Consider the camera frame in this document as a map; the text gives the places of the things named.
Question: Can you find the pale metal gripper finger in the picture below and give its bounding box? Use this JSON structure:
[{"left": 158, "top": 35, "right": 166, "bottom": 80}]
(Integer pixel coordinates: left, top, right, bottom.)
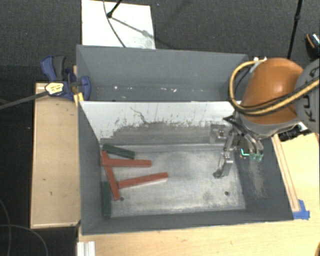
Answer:
[
  {"left": 212, "top": 151, "right": 235, "bottom": 179},
  {"left": 209, "top": 124, "right": 227, "bottom": 145}
]

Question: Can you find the grey metal bin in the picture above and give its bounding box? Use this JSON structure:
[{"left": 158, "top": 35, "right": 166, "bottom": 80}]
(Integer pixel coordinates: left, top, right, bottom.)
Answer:
[{"left": 75, "top": 44, "right": 295, "bottom": 236}]

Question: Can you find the red-brown flat block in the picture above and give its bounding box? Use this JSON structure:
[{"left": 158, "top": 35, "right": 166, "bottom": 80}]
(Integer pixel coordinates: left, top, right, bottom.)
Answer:
[
  {"left": 117, "top": 171, "right": 169, "bottom": 190},
  {"left": 100, "top": 158, "right": 153, "bottom": 168},
  {"left": 100, "top": 150, "right": 122, "bottom": 202}
]

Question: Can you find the dark green flat block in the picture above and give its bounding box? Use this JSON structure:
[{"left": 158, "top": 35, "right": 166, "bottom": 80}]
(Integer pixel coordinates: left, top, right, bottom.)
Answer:
[
  {"left": 100, "top": 180, "right": 112, "bottom": 218},
  {"left": 102, "top": 143, "right": 136, "bottom": 160}
]

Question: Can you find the pale wood flat board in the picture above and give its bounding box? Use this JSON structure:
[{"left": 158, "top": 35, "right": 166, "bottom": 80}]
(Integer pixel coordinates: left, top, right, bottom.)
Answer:
[{"left": 29, "top": 82, "right": 82, "bottom": 230}]

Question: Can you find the black cylinder on white bracket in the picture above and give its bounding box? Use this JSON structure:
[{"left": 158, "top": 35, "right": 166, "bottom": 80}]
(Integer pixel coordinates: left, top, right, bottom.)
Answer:
[{"left": 277, "top": 123, "right": 309, "bottom": 142}]

